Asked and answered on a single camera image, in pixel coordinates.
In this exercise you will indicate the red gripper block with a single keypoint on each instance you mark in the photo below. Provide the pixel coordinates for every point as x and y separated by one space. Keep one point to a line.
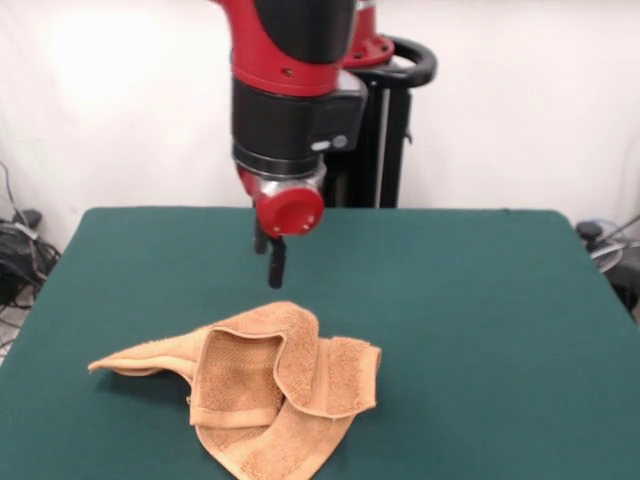
292 212

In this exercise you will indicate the tan terry towel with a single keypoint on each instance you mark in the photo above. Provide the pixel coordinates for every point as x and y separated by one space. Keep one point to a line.
240 370

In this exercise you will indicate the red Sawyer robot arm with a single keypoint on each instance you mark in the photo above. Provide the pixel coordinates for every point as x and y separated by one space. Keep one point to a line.
280 45

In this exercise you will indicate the dark green table cloth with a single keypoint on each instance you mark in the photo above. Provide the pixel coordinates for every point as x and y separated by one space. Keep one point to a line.
450 325

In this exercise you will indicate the grey chair base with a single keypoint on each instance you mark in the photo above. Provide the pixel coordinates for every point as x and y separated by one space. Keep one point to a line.
607 257

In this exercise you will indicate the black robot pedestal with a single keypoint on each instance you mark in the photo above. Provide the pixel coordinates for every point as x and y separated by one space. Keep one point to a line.
395 150

